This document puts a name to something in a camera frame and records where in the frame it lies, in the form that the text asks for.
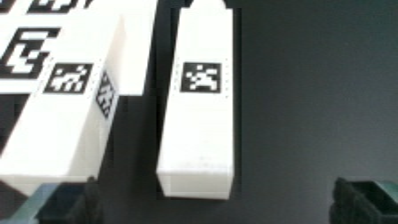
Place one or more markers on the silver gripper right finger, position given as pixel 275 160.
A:
pixel 364 202

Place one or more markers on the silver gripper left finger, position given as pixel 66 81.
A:
pixel 64 203

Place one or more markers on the white desk leg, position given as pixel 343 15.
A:
pixel 196 159
pixel 55 146

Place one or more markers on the white desk leg on sheet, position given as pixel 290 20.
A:
pixel 55 146

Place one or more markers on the white marker sheet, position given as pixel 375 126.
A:
pixel 57 23

